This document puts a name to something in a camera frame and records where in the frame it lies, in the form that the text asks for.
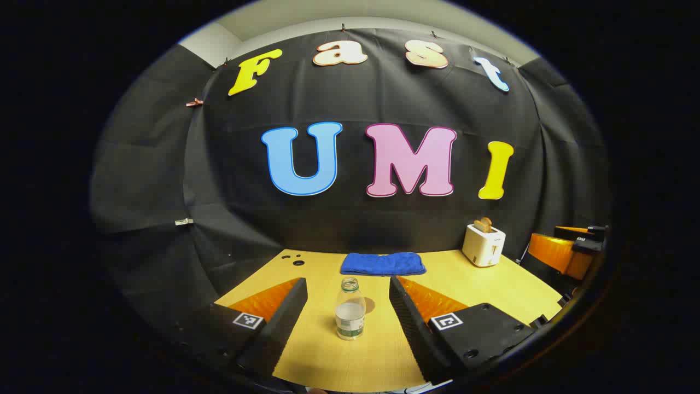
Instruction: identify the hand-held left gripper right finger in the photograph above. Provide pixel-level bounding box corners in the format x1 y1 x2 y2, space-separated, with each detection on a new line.
389 276 539 386

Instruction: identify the clear plastic water bottle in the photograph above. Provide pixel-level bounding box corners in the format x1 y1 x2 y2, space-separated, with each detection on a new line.
335 277 367 341

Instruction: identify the blue folded towel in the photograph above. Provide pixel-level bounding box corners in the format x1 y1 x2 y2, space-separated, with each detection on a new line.
340 252 427 276

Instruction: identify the black backdrop cloth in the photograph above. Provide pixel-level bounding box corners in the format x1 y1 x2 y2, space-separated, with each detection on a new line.
90 27 610 329

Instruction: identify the white toaster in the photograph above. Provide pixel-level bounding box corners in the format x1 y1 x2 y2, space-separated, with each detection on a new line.
462 223 506 268

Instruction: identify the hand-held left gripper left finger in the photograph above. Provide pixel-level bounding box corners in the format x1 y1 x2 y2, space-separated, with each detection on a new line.
180 277 308 378

